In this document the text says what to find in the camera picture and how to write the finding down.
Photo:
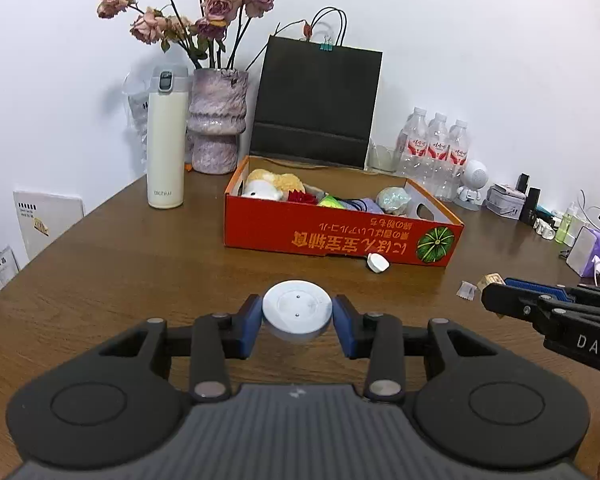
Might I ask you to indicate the white barcode carton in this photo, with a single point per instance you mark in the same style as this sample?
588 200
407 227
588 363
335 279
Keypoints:
50 222

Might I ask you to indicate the clear water bottle red label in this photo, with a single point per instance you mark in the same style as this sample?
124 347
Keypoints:
437 155
457 160
414 147

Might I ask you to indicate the small clear packet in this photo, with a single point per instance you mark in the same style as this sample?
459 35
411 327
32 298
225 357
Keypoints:
468 291

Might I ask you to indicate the clear plastic cup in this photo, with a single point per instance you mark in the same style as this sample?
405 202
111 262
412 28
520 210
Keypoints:
382 160

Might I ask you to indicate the white round lid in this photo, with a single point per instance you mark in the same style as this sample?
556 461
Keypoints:
297 307

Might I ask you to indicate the cream thermos bottle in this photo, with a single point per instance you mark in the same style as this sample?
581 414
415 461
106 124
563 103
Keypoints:
166 150

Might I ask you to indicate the green spray bottle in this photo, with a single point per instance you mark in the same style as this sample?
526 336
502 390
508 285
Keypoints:
565 227

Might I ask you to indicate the white small clips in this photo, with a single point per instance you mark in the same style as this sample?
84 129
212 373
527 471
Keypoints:
546 228

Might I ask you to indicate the black paper bag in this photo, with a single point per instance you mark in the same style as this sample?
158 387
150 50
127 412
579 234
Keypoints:
315 100

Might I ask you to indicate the white robot-shaped speaker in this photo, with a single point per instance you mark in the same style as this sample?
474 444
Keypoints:
472 180

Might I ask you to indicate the white rectangular box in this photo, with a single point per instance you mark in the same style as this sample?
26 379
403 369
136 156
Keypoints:
581 252

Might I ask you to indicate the orange cardboard box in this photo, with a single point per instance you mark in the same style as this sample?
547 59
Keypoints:
280 225

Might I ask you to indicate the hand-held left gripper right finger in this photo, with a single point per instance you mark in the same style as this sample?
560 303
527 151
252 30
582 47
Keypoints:
344 327

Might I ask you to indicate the purple cloth pouch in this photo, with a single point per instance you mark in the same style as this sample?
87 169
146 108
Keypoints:
370 206

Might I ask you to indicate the wooden desktop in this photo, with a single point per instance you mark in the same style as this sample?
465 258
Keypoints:
130 270

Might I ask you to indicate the green tissue pack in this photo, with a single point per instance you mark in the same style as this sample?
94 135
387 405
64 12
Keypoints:
330 202

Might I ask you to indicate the green binder clip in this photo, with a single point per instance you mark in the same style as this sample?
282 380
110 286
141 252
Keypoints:
326 47

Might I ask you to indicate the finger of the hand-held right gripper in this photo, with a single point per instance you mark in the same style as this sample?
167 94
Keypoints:
580 330
555 290

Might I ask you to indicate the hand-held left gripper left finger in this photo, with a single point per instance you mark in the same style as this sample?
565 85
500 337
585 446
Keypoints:
252 327

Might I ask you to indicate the red fabric rose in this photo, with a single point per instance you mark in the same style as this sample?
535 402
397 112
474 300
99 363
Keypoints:
301 198

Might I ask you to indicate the teal small item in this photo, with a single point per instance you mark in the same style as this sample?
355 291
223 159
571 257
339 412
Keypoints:
546 211

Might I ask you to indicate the yellow and white plush toy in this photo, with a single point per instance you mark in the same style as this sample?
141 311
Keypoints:
267 185

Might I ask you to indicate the small white cap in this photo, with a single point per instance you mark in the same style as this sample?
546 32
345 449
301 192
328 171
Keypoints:
378 263

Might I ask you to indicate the iridescent plastic bag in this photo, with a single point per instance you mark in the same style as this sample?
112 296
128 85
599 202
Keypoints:
392 197

